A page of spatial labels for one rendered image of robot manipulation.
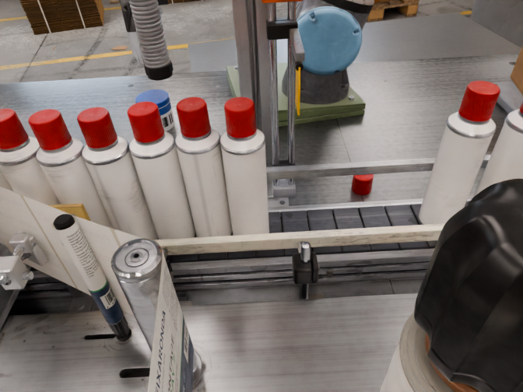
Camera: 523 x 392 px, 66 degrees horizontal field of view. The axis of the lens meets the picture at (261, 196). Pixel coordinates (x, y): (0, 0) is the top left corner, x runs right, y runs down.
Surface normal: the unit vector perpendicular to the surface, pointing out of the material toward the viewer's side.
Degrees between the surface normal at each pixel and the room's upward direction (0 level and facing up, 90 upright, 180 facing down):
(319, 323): 0
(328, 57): 93
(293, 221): 0
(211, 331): 0
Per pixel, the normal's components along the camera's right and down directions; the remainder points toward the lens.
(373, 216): -0.04, -0.74
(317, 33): -0.12, 0.71
